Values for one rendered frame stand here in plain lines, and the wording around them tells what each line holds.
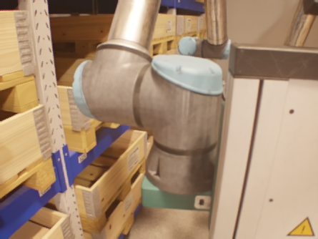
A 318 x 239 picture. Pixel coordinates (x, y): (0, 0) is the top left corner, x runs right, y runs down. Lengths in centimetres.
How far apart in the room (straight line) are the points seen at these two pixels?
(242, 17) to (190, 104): 636
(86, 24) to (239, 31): 512
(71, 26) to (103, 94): 175
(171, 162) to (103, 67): 26
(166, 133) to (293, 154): 24
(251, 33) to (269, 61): 645
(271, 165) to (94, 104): 38
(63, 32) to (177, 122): 193
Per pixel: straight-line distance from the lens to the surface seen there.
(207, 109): 49
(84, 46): 221
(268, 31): 682
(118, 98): 53
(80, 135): 128
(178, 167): 53
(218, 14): 103
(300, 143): 43
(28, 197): 116
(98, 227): 161
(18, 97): 94
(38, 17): 110
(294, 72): 38
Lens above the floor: 181
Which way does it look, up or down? 22 degrees down
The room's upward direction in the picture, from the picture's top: straight up
